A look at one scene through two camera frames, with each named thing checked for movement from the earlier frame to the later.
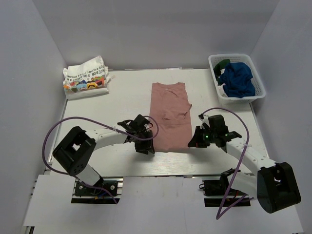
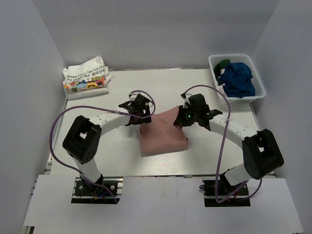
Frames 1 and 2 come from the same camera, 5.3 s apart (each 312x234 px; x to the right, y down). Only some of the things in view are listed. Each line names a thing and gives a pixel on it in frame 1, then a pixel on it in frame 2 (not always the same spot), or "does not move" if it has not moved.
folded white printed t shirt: x=88 y=79 does not move
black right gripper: x=196 y=141 → x=181 y=121
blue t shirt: x=236 y=79 does not move
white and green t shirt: x=217 y=70 does not move
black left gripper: x=148 y=145 → x=141 y=121
